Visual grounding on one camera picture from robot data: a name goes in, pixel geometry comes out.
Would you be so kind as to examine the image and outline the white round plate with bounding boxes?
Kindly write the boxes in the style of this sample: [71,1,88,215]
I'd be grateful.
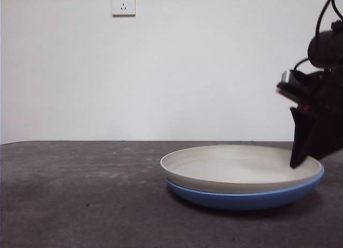
[160,145,322,194]

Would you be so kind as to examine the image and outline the white wall socket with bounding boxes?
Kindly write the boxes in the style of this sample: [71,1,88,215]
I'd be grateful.
[111,0,136,18]

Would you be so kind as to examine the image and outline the pale grey camera box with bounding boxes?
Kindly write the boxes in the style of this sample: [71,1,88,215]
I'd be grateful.
[275,69,309,104]

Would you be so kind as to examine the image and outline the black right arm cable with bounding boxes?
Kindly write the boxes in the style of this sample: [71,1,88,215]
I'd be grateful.
[315,0,343,36]

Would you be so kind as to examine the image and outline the blue round plate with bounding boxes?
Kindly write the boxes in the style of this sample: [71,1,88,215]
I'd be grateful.
[165,164,325,212]

